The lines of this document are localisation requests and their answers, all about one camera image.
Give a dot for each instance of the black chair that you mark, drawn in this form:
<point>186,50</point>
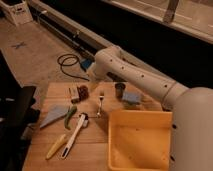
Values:
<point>16,112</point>

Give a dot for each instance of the white storage crate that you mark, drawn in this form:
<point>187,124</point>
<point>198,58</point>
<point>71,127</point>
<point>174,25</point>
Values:
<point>17,13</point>

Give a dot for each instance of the silver metal fork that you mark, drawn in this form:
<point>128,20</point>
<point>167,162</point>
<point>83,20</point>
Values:
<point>101,98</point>

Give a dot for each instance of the yellow plastic bin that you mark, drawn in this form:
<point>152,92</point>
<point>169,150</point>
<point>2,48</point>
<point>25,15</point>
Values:
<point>139,140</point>

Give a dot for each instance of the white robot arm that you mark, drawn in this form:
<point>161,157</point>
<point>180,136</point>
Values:
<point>191,142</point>

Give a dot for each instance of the metal window rail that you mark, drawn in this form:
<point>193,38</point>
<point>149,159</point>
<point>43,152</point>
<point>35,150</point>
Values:
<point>155,43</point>

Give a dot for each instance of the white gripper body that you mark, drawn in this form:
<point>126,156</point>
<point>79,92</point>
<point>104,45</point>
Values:
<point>93,83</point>

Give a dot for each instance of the blue power device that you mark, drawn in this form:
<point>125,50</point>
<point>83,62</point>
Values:
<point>85,64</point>

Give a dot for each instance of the grey blue cloth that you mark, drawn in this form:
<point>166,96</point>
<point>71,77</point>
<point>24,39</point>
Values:
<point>55,113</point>

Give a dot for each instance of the dark cup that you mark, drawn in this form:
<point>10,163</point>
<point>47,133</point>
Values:
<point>119,89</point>

